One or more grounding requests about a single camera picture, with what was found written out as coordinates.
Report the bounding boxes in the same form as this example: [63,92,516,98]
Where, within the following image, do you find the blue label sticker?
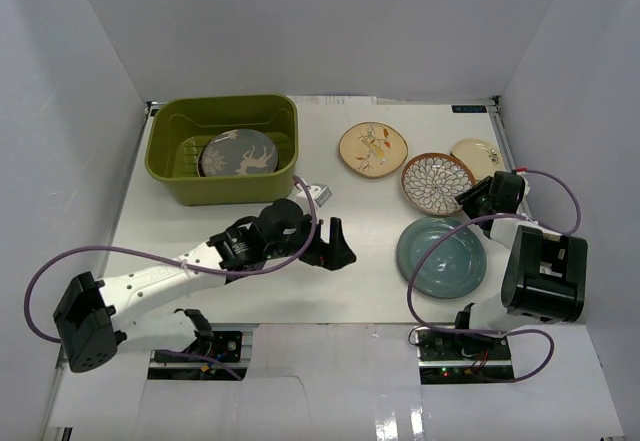
[451,105,487,114]

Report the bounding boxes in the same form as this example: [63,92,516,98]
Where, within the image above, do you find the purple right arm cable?
[407,169,584,385]

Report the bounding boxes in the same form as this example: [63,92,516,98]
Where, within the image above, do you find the small cream flower plate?
[450,138,506,182]

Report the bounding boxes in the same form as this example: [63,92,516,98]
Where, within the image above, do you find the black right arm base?
[408,327,515,385]

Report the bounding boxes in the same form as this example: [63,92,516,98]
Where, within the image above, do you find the olive green plastic bin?
[145,94,299,206]

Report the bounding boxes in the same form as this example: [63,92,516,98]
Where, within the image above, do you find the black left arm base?
[147,331,248,381]

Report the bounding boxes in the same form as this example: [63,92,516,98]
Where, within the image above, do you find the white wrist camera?
[306,184,332,209]
[512,167,531,198]

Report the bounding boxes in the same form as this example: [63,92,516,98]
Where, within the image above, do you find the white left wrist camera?
[306,184,332,209]

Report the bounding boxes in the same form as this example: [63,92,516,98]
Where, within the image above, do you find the beige bird branch plate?
[338,121,409,179]

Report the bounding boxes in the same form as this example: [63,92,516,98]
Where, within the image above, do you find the grey reindeer snowflake plate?
[198,129,279,177]

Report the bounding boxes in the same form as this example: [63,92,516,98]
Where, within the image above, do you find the white paper sheets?
[291,95,377,106]

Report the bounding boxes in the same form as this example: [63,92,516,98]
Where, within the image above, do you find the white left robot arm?
[53,199,356,373]

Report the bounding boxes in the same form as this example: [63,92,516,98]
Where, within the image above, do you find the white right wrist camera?
[512,167,531,198]

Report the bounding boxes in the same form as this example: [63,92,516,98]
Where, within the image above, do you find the light blue ceramic plate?
[396,217,487,299]

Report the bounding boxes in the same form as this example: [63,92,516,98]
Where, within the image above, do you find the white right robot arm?
[451,168,588,360]

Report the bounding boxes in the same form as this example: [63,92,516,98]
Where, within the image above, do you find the brown rimmed petal pattern bowl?
[401,153,476,216]

